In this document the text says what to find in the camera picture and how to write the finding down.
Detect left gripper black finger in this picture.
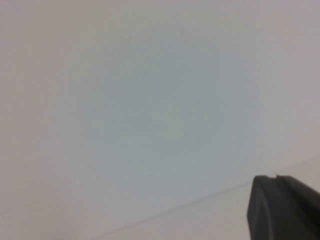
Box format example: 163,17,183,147
246,174,320,240

